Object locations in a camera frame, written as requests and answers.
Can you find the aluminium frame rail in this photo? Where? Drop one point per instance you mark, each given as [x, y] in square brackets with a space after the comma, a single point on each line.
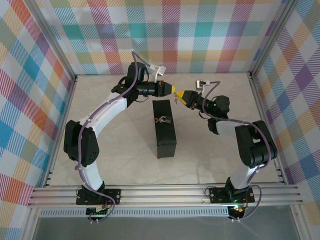
[61, 130]
[266, 127]

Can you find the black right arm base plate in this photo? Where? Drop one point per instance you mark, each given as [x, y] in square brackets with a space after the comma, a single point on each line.
[216, 193]

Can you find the black box with painted lid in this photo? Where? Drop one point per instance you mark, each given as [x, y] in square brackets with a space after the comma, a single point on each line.
[163, 135]

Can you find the wide aluminium mounting rail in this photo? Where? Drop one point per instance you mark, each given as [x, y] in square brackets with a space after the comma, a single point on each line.
[162, 195]

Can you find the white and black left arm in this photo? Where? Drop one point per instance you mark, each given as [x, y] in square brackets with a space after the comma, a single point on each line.
[107, 110]

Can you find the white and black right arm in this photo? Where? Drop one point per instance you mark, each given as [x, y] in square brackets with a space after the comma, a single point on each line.
[257, 142]

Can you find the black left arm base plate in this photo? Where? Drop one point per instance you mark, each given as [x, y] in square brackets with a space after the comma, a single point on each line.
[113, 195]

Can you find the aluminium frame post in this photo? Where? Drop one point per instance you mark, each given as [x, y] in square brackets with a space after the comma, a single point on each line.
[301, 225]
[30, 225]
[50, 40]
[275, 37]

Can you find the thin metal rod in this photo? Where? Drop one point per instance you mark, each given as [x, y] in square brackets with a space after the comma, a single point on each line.
[176, 94]

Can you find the black controller board green light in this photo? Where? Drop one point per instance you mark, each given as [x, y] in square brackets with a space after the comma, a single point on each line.
[237, 209]
[96, 212]

